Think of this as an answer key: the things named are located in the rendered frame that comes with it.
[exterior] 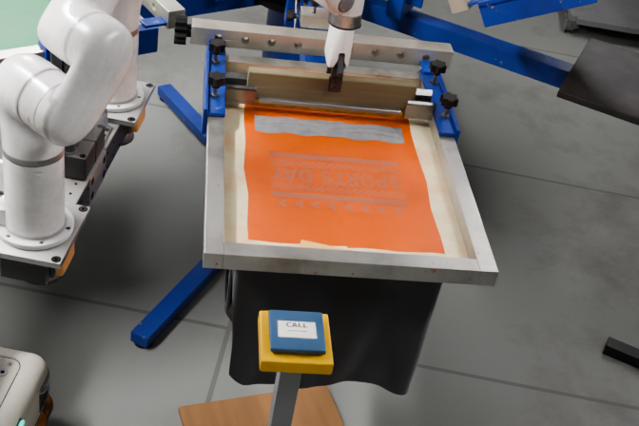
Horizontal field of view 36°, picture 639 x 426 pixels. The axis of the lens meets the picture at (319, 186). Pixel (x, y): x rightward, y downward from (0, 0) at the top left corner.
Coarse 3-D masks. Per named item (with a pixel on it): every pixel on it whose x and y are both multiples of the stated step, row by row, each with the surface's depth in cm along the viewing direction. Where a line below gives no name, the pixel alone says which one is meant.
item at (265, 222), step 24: (264, 144) 229; (288, 144) 230; (312, 144) 232; (264, 168) 221; (264, 192) 214; (264, 216) 207; (288, 216) 208; (312, 216) 209; (336, 216) 211; (264, 240) 201; (288, 240) 202; (312, 240) 203; (336, 240) 204
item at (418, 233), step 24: (336, 120) 242; (360, 120) 243; (384, 120) 245; (408, 120) 247; (336, 144) 233; (360, 144) 235; (384, 144) 236; (408, 144) 238; (408, 168) 229; (408, 192) 222; (360, 216) 212; (384, 216) 213; (408, 216) 214; (432, 216) 216; (360, 240) 205; (384, 240) 206; (408, 240) 208; (432, 240) 209
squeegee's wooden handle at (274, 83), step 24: (264, 72) 234; (288, 72) 236; (312, 72) 237; (264, 96) 238; (288, 96) 238; (312, 96) 239; (336, 96) 239; (360, 96) 240; (384, 96) 240; (408, 96) 241
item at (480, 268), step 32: (256, 64) 251; (288, 64) 253; (320, 64) 256; (448, 160) 228; (480, 224) 210; (224, 256) 190; (256, 256) 191; (288, 256) 192; (320, 256) 194; (352, 256) 195; (384, 256) 197; (416, 256) 198; (480, 256) 201
